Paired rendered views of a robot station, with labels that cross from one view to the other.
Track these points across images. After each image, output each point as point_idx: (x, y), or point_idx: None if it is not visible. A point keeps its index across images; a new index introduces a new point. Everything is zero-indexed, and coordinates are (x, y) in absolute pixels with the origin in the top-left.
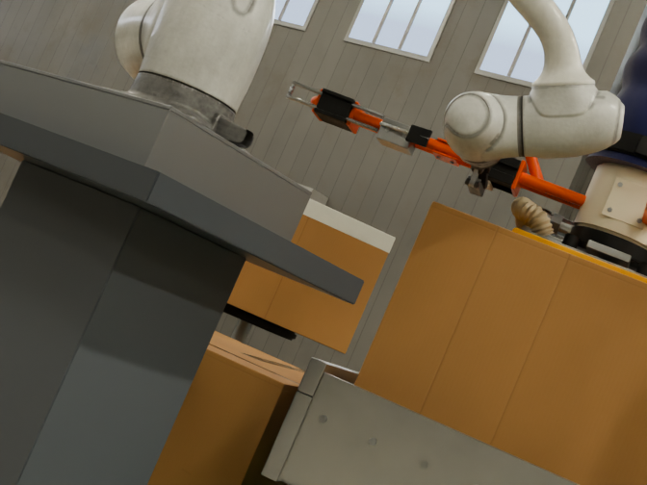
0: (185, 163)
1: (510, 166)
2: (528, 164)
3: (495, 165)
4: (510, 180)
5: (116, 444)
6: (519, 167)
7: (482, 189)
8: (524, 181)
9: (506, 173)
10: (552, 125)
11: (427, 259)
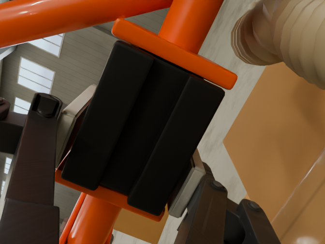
0: None
1: (142, 87)
2: (121, 15)
3: (129, 146)
4: (206, 91)
5: None
6: (147, 49)
7: (257, 233)
8: (199, 31)
9: (169, 103)
10: None
11: None
